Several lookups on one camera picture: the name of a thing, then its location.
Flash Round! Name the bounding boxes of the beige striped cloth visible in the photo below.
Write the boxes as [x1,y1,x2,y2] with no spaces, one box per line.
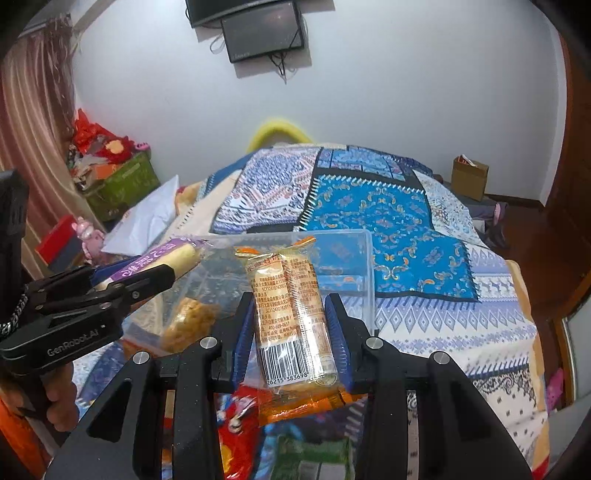
[175,180,241,236]

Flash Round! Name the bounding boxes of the pink cloth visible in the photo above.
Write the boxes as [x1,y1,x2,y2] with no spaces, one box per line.
[547,368,566,407]

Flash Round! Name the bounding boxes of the black monitor cables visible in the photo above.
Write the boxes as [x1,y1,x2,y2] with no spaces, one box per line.
[272,51,301,85]

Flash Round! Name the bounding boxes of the red cartoon snack packet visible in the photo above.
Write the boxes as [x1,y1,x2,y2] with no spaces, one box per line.
[217,385,273,480]

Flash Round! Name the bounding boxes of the green snack packet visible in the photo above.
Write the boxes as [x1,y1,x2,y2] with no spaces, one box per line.
[268,436,354,480]

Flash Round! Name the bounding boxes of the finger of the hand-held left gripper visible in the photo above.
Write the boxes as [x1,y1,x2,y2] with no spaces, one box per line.
[90,265,178,308]
[25,261,139,308]

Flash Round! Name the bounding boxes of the yellow ring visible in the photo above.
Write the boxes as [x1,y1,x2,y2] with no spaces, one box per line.
[247,119,315,153]

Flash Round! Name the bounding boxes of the dark grey box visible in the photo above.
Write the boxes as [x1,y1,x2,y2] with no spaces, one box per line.
[48,235,93,274]

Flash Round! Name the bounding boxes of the pink striped curtain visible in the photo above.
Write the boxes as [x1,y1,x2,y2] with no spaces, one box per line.
[0,21,88,264]

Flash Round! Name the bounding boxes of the clear plastic container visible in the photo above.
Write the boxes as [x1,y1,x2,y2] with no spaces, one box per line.
[122,228,377,356]

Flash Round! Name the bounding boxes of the person's left hand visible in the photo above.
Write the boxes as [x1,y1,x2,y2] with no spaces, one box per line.
[44,362,80,432]

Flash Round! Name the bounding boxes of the clear bag of fried snack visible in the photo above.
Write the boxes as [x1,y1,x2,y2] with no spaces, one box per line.
[157,295,220,356]

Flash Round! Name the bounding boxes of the dark clothes pile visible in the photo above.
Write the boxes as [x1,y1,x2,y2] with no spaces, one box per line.
[466,198,511,250]

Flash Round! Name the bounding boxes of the pink plush toy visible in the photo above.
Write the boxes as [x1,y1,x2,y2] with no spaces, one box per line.
[74,217,107,264]

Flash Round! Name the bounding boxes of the large black wall monitor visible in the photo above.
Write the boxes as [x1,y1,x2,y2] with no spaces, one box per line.
[185,0,305,28]

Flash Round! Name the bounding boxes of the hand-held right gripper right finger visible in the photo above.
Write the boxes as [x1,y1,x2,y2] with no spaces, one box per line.
[323,293,534,480]

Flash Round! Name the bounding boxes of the red box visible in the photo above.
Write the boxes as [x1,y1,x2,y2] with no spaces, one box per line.
[34,215,86,266]

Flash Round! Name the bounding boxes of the clear rice cracker packet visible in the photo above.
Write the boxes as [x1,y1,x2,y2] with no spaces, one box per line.
[233,235,345,398]

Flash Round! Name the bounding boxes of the brown wooden door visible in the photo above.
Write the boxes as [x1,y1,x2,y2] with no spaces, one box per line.
[538,32,591,416]

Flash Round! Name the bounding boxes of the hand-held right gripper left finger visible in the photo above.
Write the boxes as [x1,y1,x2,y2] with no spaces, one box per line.
[46,295,259,480]

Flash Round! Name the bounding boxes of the white pillow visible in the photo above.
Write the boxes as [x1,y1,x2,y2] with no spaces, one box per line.
[100,174,181,257]

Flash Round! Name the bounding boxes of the brown cardboard box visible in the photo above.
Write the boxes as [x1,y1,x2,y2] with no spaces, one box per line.
[450,155,490,202]

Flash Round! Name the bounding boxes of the green plastic crate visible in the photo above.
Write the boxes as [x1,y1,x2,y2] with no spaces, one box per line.
[83,152,162,220]

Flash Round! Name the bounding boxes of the orange snack packet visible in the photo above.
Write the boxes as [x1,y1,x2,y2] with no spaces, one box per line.
[256,388,365,425]

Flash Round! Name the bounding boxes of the small black wall monitor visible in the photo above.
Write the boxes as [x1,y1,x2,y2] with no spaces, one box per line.
[221,2,308,63]

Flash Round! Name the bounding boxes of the pile of red gift items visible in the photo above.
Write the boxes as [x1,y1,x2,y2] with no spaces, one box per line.
[67,108,151,181]

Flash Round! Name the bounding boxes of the purple label snack packet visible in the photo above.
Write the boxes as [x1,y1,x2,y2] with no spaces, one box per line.
[95,236,206,291]

